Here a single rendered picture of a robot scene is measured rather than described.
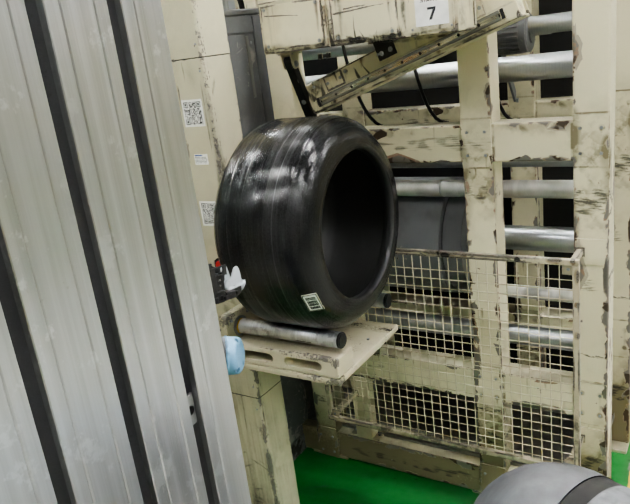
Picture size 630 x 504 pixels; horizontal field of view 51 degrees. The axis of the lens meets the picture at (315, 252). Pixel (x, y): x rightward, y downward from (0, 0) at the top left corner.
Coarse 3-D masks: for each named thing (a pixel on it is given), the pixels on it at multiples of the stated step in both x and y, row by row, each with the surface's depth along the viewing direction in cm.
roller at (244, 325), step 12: (240, 324) 192; (252, 324) 190; (264, 324) 188; (276, 324) 186; (288, 324) 185; (264, 336) 188; (276, 336) 185; (288, 336) 183; (300, 336) 181; (312, 336) 178; (324, 336) 177; (336, 336) 175
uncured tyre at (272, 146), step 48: (240, 144) 173; (288, 144) 164; (336, 144) 166; (240, 192) 164; (288, 192) 157; (336, 192) 211; (384, 192) 194; (240, 240) 164; (288, 240) 157; (336, 240) 213; (384, 240) 196; (288, 288) 162; (336, 288) 169
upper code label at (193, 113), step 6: (186, 102) 185; (192, 102) 184; (198, 102) 183; (186, 108) 186; (192, 108) 185; (198, 108) 184; (186, 114) 187; (192, 114) 186; (198, 114) 184; (186, 120) 188; (192, 120) 186; (198, 120) 185; (204, 120) 184; (186, 126) 188; (192, 126) 187; (198, 126) 186
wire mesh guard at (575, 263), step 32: (448, 256) 203; (480, 256) 198; (512, 256) 193; (448, 288) 208; (544, 288) 192; (576, 288) 186; (384, 320) 224; (576, 320) 189; (416, 352) 222; (576, 352) 192; (512, 384) 207; (576, 384) 195; (512, 416) 210; (576, 416) 198; (480, 448) 220; (544, 448) 208; (576, 448) 201
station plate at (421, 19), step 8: (416, 0) 169; (424, 0) 168; (432, 0) 167; (440, 0) 166; (416, 8) 169; (424, 8) 168; (432, 8) 167; (440, 8) 166; (448, 8) 165; (416, 16) 170; (424, 16) 169; (432, 16) 168; (440, 16) 167; (448, 16) 166; (416, 24) 171; (424, 24) 170; (432, 24) 169
